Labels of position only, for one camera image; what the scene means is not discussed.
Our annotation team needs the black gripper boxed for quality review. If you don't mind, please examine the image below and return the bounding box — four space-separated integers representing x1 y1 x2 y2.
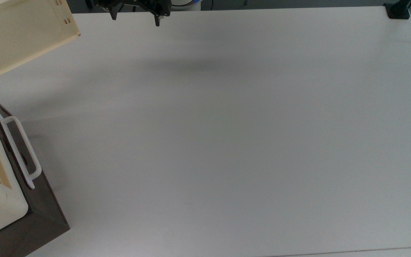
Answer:
93 0 172 27

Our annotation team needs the dark brown drawer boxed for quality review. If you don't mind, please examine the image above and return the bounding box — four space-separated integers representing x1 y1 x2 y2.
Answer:
0 86 71 257

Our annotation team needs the white drawer handle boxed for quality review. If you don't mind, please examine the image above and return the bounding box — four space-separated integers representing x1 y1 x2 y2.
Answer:
0 113 42 190

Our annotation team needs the black table clamp mount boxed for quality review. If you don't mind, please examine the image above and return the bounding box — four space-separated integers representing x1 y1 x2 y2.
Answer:
384 0 411 20

